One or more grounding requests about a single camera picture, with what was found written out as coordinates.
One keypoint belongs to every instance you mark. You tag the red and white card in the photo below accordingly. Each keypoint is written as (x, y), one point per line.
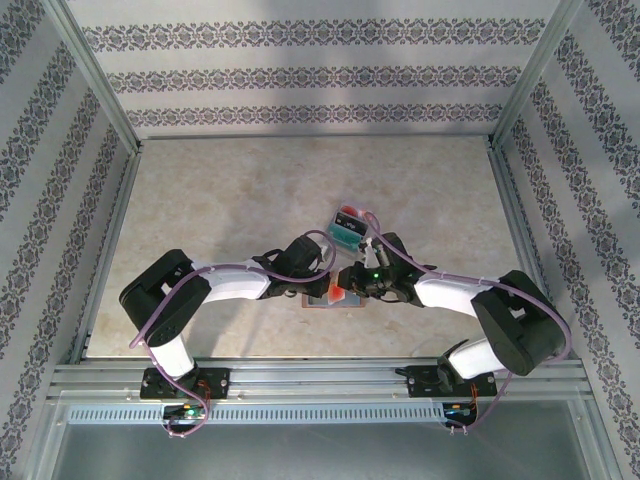
(337, 294)
(354, 210)

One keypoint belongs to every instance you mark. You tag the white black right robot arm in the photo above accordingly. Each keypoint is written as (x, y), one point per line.
(445, 295)

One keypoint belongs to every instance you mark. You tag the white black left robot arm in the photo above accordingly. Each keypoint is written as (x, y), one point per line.
(235, 285)

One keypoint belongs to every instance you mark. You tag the teal plastic card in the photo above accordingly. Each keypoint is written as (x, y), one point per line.
(342, 240)

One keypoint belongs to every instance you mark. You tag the black plastic card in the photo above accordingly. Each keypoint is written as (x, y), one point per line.
(350, 223)

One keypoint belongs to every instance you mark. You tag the clear plastic tray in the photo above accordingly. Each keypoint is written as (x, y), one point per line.
(328, 232)

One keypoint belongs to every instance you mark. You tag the small electronics board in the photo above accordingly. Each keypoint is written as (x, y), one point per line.
(457, 411)
(189, 412)

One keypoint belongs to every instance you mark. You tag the grey metal panel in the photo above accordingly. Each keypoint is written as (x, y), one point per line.
(320, 452)

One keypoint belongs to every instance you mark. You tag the aluminium mounting rail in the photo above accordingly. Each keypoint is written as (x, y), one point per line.
(320, 372)

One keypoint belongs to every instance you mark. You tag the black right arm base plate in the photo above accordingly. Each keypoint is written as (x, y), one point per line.
(420, 385)

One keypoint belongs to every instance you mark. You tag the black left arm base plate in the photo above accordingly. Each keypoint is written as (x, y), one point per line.
(220, 382)

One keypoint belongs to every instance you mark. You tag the aluminium side rail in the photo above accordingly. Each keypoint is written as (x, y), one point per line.
(510, 190)
(109, 250)

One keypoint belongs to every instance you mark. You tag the aluminium frame post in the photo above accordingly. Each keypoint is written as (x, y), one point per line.
(96, 75)
(532, 75)

